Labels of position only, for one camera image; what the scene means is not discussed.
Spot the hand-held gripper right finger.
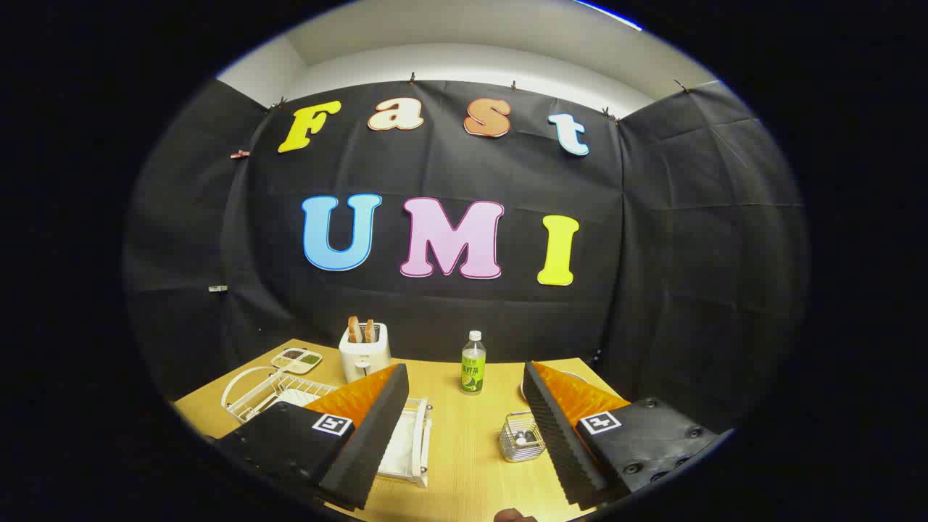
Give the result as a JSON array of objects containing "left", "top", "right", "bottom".
[{"left": 522, "top": 361, "right": 720, "bottom": 512}]

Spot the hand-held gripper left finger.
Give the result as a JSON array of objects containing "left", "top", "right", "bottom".
[{"left": 210, "top": 364, "right": 410, "bottom": 511}]

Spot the small metal wire basket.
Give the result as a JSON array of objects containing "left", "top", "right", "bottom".
[{"left": 500, "top": 411, "right": 547, "bottom": 463}]

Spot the white wire dish rack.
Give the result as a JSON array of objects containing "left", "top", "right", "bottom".
[{"left": 221, "top": 366, "right": 434, "bottom": 488}]

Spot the white plate with meat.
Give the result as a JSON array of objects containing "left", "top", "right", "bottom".
[{"left": 519, "top": 370, "right": 584, "bottom": 401}]

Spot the white divided seasoning dish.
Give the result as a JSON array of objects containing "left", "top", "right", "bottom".
[{"left": 270, "top": 347, "right": 323, "bottom": 375}]

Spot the white toaster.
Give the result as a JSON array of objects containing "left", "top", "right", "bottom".
[{"left": 339, "top": 323, "right": 392, "bottom": 384}]

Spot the green label drink bottle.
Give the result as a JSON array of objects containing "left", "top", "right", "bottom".
[{"left": 460, "top": 331, "right": 486, "bottom": 396}]

